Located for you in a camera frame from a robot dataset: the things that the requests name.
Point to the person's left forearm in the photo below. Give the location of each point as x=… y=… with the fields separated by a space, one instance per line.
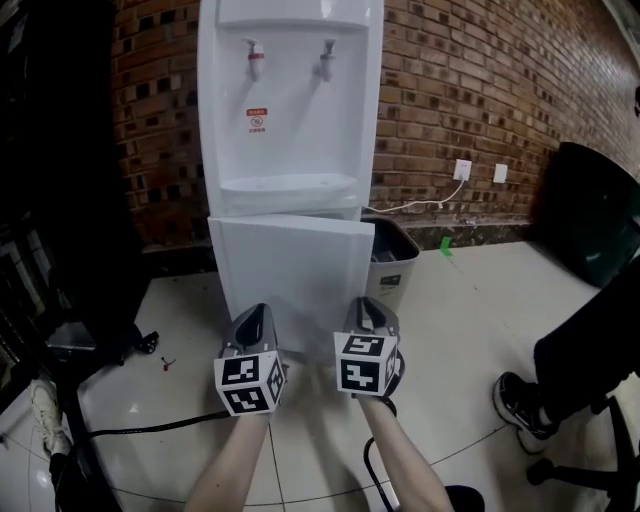
x=235 y=465

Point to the person's trouser leg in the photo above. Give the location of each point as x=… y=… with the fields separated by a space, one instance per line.
x=59 y=480
x=465 y=500

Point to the black padded chair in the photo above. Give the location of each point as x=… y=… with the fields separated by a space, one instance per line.
x=590 y=225

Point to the small red floor object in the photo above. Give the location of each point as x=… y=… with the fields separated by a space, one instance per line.
x=167 y=364

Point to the person's left trouser leg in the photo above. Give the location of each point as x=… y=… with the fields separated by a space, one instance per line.
x=59 y=480

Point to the person's right forearm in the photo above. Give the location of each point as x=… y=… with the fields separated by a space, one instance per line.
x=400 y=460

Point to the white drip tray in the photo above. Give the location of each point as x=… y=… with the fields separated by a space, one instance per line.
x=290 y=189

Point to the person's right trouser leg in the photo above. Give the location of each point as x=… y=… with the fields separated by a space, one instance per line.
x=465 y=500

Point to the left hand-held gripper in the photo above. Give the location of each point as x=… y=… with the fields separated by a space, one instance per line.
x=245 y=382

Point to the black metal rack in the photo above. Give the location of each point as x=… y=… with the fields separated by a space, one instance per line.
x=60 y=175

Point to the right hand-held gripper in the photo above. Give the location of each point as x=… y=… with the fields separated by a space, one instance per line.
x=362 y=365

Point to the white water dispenser front panel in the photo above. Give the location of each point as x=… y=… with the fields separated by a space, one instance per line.
x=290 y=270

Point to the white dispenser tap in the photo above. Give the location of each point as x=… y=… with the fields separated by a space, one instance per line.
x=326 y=60

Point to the person's white left sneaker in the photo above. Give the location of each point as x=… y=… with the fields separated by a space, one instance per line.
x=50 y=415

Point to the grey trash bin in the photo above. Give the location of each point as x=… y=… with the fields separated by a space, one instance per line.
x=392 y=280

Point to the red warning sticker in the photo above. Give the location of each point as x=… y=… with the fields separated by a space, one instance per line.
x=256 y=120

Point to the red dispenser tap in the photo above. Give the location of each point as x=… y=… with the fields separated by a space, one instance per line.
x=255 y=57

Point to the black swivel chair base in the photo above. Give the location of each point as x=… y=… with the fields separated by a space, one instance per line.
x=600 y=450

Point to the white water dispenser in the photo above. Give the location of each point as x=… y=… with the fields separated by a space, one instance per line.
x=290 y=125

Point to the green floor tape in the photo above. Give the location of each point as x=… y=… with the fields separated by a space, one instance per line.
x=446 y=246

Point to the white wall socket with plug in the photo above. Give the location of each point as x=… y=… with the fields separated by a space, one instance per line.
x=462 y=170

